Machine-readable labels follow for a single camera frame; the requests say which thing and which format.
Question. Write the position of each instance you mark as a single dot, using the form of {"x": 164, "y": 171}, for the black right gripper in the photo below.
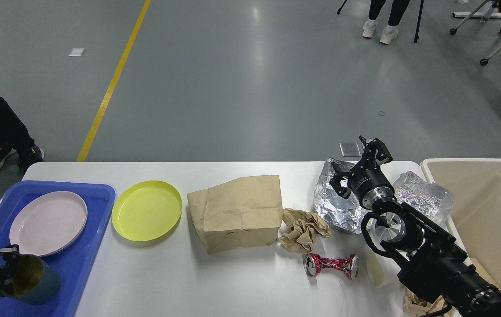
{"x": 364, "y": 177}

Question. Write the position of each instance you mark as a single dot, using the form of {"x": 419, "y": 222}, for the teal mug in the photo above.
{"x": 30, "y": 280}

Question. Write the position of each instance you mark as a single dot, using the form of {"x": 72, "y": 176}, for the yellow plate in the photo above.
{"x": 147, "y": 211}

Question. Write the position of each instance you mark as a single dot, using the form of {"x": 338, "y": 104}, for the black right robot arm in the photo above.
{"x": 431, "y": 263}

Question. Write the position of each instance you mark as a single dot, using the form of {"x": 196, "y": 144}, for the crumpled paper under arm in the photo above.
{"x": 414, "y": 306}

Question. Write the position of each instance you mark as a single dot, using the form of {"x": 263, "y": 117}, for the silver floor plate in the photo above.
{"x": 350, "y": 149}

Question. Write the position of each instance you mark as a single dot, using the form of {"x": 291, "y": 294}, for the silver foil bag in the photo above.
{"x": 339, "y": 213}

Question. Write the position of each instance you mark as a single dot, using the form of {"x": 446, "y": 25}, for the pink plate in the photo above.
{"x": 49, "y": 224}

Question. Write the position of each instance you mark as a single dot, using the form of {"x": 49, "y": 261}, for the blue plastic tray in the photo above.
{"x": 73, "y": 263}

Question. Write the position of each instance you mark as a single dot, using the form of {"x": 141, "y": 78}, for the crumpled brown paper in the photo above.
{"x": 304, "y": 228}

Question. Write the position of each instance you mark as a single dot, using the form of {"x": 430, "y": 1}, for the white paper cup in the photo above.
{"x": 381, "y": 270}

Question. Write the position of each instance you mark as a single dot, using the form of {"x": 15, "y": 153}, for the crushed red can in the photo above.
{"x": 314, "y": 263}

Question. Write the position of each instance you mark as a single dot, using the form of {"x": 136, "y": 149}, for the brown paper bag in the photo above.
{"x": 244, "y": 212}

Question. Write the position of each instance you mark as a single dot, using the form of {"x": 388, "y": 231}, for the beige plastic bin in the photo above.
{"x": 476, "y": 216}

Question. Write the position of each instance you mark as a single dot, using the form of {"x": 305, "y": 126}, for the wheeled chair base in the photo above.
{"x": 484, "y": 19}

